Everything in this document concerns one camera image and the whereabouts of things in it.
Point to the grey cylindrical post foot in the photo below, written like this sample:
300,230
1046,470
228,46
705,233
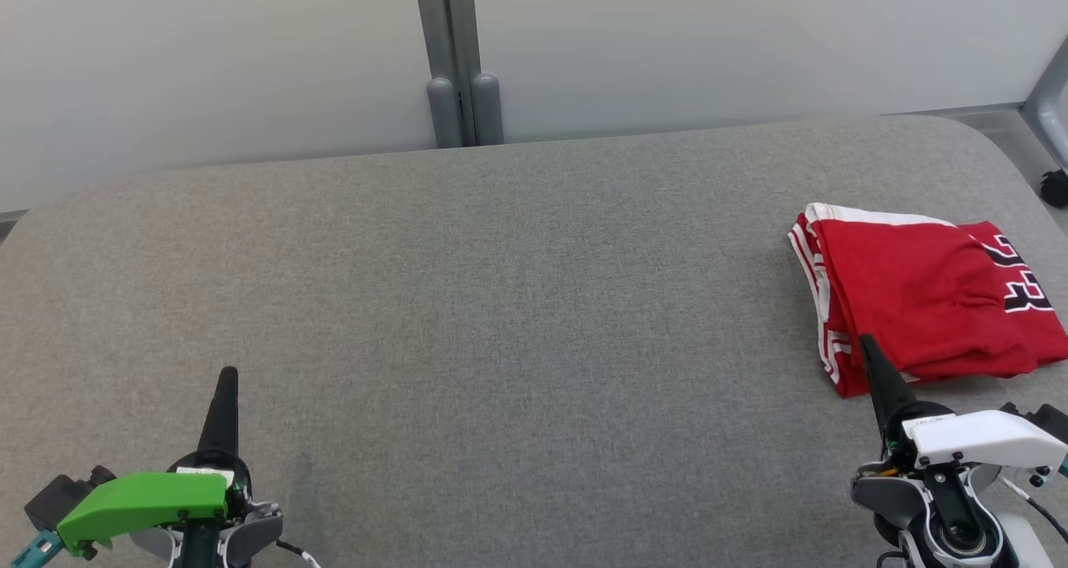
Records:
487,109
445,113

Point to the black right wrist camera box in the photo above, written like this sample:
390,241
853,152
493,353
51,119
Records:
1047,422

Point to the red white sports shorts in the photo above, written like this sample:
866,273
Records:
918,293

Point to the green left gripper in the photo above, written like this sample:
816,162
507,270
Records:
133,501

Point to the grey metal partition post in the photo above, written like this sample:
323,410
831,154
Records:
432,17

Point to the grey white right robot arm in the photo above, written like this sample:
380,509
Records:
884,493

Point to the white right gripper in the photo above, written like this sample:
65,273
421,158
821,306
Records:
984,439

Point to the small black floor object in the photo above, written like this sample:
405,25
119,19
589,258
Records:
1055,188

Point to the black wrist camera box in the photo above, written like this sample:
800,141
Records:
58,493
1047,422

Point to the grey metal frame leg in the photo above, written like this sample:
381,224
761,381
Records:
1053,101

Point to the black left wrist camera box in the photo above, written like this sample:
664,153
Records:
58,493

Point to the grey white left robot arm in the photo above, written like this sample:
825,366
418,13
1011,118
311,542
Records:
250,530

